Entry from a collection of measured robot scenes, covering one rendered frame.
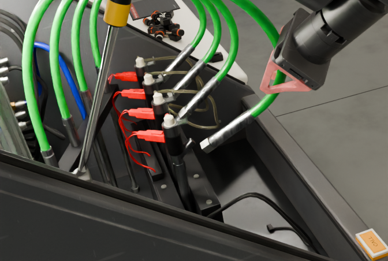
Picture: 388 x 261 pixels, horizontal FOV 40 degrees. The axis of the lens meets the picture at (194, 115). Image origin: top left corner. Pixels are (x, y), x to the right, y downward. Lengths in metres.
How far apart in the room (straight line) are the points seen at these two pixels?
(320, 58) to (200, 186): 0.41
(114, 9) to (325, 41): 0.29
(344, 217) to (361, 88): 2.20
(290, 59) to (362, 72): 2.62
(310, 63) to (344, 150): 1.98
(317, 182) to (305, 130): 1.77
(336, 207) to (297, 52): 0.38
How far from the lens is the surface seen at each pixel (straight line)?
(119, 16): 0.43
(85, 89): 0.99
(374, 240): 0.89
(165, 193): 0.98
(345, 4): 0.61
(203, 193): 0.97
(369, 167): 2.54
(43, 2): 0.73
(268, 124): 1.17
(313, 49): 0.65
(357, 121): 2.83
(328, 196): 0.98
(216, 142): 0.78
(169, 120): 0.86
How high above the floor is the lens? 1.61
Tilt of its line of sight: 32 degrees down
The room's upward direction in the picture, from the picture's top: 11 degrees counter-clockwise
